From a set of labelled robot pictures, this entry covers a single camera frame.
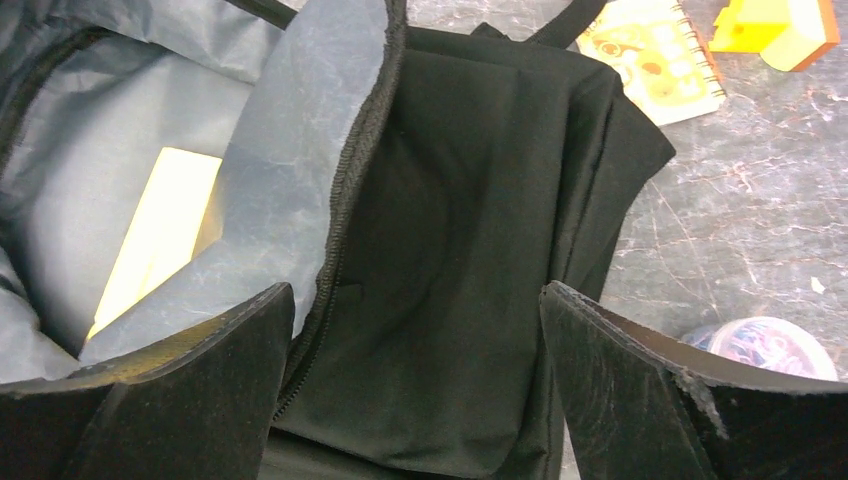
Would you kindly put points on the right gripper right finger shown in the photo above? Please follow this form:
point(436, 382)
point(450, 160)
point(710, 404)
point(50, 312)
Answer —
point(641, 405)

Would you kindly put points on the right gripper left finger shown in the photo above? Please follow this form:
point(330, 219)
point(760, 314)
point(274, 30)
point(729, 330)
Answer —
point(196, 405)

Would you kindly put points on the yellow book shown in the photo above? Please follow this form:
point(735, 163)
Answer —
point(176, 218)

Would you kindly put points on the black student backpack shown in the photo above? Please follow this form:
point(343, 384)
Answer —
point(416, 188)

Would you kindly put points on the clear round glitter jar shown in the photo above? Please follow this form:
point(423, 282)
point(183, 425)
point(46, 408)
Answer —
point(766, 342)

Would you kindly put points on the small orange spiral notebook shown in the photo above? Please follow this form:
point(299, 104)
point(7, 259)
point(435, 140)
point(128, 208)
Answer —
point(656, 51)

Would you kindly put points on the orange green block stack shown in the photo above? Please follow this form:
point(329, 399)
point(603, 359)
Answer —
point(788, 35)

